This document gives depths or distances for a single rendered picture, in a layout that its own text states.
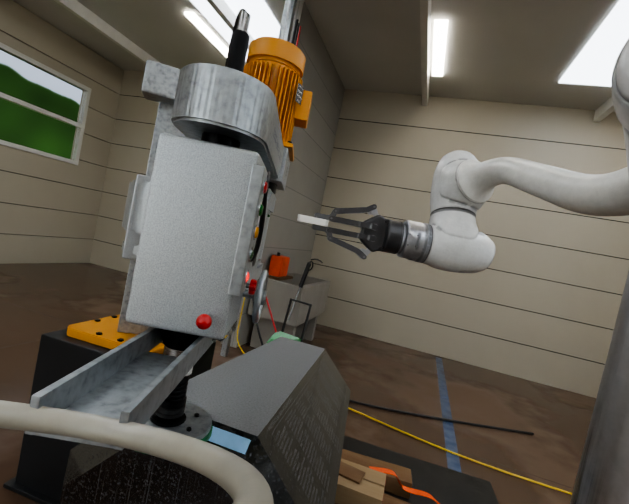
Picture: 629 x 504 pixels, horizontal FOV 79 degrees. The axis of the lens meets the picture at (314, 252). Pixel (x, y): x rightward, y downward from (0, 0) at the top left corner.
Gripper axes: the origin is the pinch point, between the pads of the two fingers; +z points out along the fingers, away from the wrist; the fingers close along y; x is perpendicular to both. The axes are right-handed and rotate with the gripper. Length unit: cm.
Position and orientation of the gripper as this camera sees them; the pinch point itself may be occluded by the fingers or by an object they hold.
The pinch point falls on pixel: (312, 220)
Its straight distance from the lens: 86.5
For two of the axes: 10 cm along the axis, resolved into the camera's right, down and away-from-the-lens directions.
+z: -9.8, -2.0, -0.5
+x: -0.4, -0.4, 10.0
